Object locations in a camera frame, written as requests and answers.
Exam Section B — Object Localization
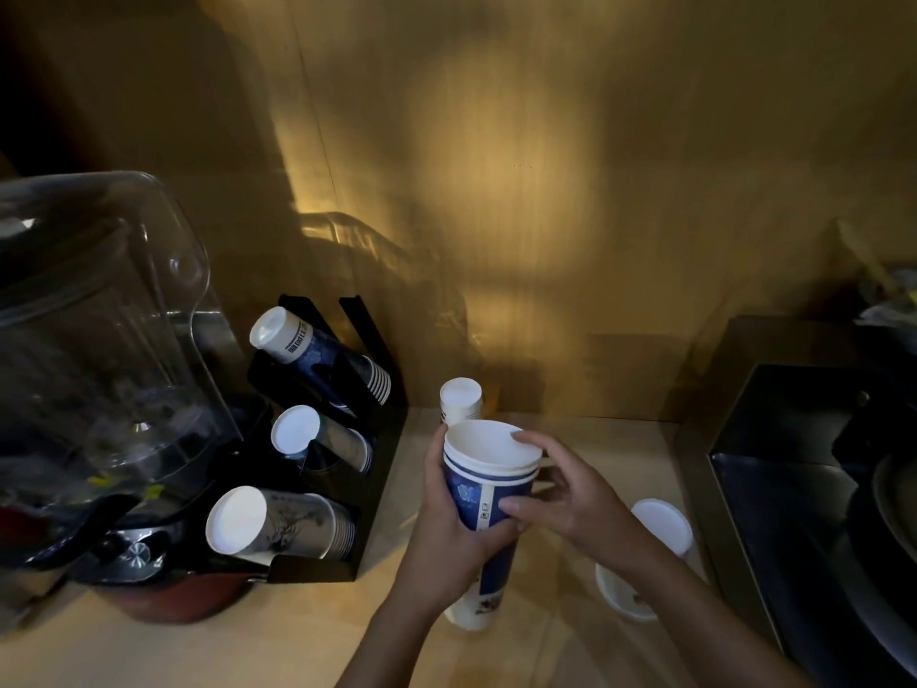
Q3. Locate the person's left hand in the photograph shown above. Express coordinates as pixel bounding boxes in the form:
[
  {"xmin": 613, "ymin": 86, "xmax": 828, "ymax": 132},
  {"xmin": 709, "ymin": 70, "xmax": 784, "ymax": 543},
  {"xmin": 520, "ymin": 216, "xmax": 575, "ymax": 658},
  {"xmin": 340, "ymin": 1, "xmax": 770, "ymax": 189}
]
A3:
[{"xmin": 393, "ymin": 424, "xmax": 530, "ymax": 611}]

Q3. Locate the person's right hand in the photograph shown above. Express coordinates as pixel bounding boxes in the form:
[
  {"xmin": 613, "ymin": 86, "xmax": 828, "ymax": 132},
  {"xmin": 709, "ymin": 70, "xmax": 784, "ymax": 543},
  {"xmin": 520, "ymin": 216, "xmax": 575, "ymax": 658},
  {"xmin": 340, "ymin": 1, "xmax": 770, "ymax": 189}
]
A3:
[{"xmin": 499, "ymin": 430, "xmax": 659, "ymax": 571}]

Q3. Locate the stack of blue paper cups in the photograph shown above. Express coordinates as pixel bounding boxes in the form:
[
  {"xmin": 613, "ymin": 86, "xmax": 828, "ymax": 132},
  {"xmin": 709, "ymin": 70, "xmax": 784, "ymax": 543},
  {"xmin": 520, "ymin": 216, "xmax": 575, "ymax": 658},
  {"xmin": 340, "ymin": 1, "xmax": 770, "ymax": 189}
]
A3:
[{"xmin": 441, "ymin": 420, "xmax": 543, "ymax": 631}]

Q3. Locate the person's right forearm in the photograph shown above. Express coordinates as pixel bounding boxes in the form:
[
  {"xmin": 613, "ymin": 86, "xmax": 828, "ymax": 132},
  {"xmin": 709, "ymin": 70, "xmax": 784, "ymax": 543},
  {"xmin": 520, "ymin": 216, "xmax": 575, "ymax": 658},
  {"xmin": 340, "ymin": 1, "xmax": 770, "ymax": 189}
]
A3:
[{"xmin": 616, "ymin": 537, "xmax": 818, "ymax": 688}]

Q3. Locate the person's left forearm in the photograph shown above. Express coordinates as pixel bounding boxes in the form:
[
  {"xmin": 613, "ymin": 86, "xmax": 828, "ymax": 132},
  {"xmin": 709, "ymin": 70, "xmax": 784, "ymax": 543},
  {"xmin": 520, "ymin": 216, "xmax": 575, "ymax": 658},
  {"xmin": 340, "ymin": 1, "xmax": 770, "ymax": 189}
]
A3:
[{"xmin": 335, "ymin": 591, "xmax": 459, "ymax": 688}]

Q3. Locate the black cup holder rack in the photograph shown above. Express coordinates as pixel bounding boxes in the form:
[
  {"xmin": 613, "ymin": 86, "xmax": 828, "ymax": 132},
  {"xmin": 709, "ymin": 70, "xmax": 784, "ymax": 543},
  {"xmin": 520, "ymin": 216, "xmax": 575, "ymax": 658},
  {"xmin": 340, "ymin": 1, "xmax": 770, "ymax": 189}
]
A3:
[{"xmin": 208, "ymin": 293, "xmax": 409, "ymax": 585}]

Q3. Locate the grey paper cup stack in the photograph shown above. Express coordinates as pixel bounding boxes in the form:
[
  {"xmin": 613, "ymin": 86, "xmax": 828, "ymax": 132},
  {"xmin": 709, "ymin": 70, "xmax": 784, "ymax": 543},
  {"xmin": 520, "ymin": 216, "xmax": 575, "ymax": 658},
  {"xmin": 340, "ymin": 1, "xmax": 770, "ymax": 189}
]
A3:
[{"xmin": 271, "ymin": 405, "xmax": 375, "ymax": 475}]

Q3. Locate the blue patterned cup stack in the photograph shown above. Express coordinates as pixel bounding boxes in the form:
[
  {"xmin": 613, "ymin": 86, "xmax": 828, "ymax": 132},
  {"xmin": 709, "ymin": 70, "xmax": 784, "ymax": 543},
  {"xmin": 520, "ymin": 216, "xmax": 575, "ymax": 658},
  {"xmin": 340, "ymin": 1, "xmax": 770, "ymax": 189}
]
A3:
[{"xmin": 249, "ymin": 306, "xmax": 393, "ymax": 409}]

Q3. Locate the white floral cup stack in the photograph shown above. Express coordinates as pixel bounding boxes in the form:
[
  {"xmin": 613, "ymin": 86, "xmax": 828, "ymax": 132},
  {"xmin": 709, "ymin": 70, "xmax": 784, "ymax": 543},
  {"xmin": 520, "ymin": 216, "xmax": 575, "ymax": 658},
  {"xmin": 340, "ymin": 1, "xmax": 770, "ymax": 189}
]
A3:
[{"xmin": 205, "ymin": 485, "xmax": 356, "ymax": 563}]

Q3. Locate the black sink basin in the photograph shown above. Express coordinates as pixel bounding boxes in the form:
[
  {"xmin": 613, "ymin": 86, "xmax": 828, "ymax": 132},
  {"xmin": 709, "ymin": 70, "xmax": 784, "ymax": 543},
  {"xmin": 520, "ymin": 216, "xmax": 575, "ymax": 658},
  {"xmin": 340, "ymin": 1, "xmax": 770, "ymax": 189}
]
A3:
[{"xmin": 673, "ymin": 315, "xmax": 917, "ymax": 688}]

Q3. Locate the black blender base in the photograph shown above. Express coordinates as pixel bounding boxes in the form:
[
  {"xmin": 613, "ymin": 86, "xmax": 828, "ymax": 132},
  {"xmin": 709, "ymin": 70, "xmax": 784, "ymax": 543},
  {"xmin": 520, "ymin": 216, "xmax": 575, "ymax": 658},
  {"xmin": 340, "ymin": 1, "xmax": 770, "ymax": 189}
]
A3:
[{"xmin": 0, "ymin": 394, "xmax": 273, "ymax": 625}]

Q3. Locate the clear blender sound cover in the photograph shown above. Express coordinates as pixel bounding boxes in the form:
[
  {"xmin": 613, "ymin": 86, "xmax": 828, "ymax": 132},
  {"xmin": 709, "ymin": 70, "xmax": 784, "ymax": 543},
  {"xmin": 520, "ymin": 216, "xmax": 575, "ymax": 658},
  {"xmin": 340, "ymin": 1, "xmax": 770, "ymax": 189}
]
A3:
[{"xmin": 0, "ymin": 171, "xmax": 245, "ymax": 495}]

